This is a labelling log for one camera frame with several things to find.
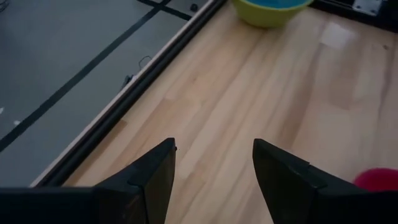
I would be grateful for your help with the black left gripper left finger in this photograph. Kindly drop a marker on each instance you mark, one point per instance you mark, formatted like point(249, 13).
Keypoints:
point(149, 189)

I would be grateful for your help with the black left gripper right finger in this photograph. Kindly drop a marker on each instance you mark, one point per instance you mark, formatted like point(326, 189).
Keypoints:
point(286, 189)

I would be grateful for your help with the black shelf base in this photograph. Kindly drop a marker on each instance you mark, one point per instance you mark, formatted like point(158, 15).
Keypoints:
point(357, 14)

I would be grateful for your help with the red bowl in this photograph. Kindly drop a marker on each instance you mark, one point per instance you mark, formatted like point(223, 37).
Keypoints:
point(377, 180)

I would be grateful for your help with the small black clip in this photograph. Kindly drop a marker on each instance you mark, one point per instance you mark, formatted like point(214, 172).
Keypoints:
point(127, 81)

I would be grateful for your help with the yellow-green bowl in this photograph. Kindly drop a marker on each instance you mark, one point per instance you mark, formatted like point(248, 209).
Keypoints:
point(264, 15)

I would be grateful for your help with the blue bowl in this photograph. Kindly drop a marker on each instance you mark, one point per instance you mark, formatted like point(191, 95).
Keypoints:
point(276, 3)

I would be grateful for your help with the black table edge rail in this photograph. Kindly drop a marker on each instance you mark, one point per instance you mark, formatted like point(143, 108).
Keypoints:
point(124, 99)

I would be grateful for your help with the silver metal bracket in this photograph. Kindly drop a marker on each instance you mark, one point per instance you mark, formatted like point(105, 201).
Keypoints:
point(368, 5)

